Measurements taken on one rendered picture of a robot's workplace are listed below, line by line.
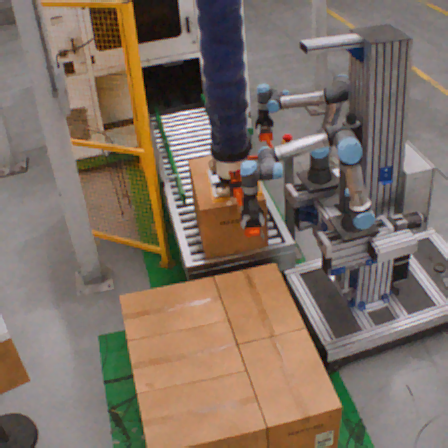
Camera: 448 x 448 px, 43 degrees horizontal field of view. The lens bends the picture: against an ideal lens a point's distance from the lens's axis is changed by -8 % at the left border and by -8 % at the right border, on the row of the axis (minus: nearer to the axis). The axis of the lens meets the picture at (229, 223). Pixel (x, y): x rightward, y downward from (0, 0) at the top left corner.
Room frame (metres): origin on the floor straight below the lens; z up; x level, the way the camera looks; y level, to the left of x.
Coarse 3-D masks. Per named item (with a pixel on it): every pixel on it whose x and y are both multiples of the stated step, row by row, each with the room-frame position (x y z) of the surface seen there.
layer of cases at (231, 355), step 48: (192, 288) 2.74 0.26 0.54; (240, 288) 2.70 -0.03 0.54; (144, 336) 2.36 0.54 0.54; (192, 336) 2.34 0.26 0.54; (240, 336) 2.31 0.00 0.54; (288, 336) 2.27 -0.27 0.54; (144, 384) 2.00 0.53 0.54; (192, 384) 1.98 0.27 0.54; (240, 384) 1.96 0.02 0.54; (288, 384) 1.92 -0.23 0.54; (144, 432) 1.69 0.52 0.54; (192, 432) 1.67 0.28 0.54; (240, 432) 1.65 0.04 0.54; (288, 432) 1.68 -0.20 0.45; (336, 432) 1.73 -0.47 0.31
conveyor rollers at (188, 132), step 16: (192, 112) 5.11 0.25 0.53; (176, 128) 4.81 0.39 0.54; (192, 128) 4.76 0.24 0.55; (208, 128) 4.77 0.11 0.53; (160, 144) 4.53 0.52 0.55; (176, 144) 4.53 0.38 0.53; (192, 144) 4.48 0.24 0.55; (208, 144) 4.49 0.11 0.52; (176, 160) 4.26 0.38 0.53; (176, 192) 3.81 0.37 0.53; (192, 208) 3.56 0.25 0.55; (192, 224) 3.38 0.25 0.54; (272, 224) 3.30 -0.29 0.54; (192, 240) 3.20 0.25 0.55; (272, 240) 3.12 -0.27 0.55; (192, 256) 3.04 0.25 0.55
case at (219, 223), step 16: (192, 160) 3.55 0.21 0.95; (192, 176) 3.35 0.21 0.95; (192, 192) 3.55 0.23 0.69; (208, 192) 3.15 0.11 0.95; (208, 208) 2.98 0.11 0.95; (224, 208) 2.99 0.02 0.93; (208, 224) 2.97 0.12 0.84; (224, 224) 2.98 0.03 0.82; (240, 224) 3.00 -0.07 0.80; (208, 240) 2.97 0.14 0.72; (224, 240) 2.98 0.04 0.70; (240, 240) 2.99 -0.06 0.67; (256, 240) 3.01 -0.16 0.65; (208, 256) 2.97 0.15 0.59
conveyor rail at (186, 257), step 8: (152, 128) 4.76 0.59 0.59; (152, 136) 4.61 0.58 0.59; (152, 144) 4.47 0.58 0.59; (160, 160) 4.19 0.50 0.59; (160, 168) 4.07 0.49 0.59; (160, 176) 4.07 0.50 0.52; (168, 184) 3.83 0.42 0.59; (168, 192) 3.72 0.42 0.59; (168, 200) 3.62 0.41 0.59; (168, 208) 3.70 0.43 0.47; (176, 208) 3.52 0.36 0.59; (176, 216) 3.42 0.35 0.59; (176, 224) 3.33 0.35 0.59; (176, 232) 3.24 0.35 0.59; (176, 240) 3.36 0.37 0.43; (184, 240) 3.15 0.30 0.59; (184, 248) 3.07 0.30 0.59; (184, 256) 2.99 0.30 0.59; (184, 264) 3.02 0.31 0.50
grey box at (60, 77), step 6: (60, 66) 3.52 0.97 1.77; (54, 72) 3.43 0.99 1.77; (60, 72) 3.42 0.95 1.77; (60, 78) 3.42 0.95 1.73; (60, 84) 3.41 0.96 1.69; (66, 84) 3.57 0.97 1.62; (60, 90) 3.41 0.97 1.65; (66, 90) 3.45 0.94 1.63; (60, 96) 3.41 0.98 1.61; (66, 96) 3.42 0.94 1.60; (60, 102) 3.41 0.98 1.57; (66, 102) 3.42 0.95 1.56; (66, 108) 3.42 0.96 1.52; (66, 114) 3.41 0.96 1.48
